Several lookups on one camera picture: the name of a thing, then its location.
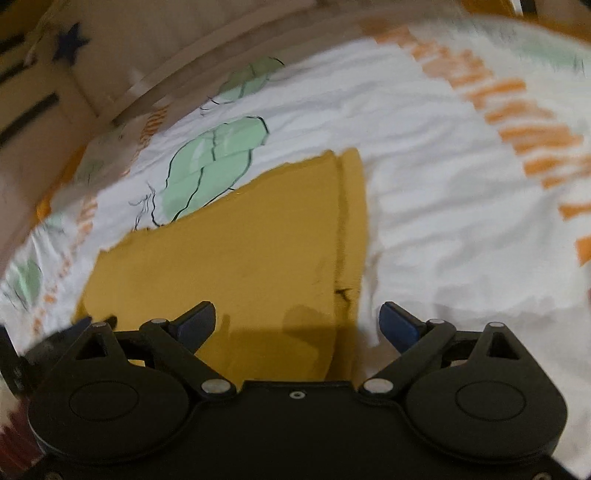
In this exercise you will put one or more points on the blue star sticker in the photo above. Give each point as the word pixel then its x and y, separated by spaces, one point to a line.
pixel 70 44

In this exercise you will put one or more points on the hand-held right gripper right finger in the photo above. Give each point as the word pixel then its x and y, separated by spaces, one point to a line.
pixel 398 325

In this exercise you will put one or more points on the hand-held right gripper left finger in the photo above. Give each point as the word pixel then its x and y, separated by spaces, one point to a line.
pixel 197 323

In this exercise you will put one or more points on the yellow bedsheet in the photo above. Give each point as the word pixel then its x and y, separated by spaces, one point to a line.
pixel 48 203

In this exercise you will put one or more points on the white leaf-printed blanket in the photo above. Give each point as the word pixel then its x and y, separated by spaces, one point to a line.
pixel 438 184

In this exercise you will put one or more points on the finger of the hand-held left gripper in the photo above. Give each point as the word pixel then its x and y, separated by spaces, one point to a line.
pixel 69 330

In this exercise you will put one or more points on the wooden bed frame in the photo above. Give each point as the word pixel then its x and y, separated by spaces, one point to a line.
pixel 184 50

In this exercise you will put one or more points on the mustard yellow long-sleeve sweater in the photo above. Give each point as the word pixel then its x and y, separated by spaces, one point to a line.
pixel 240 249

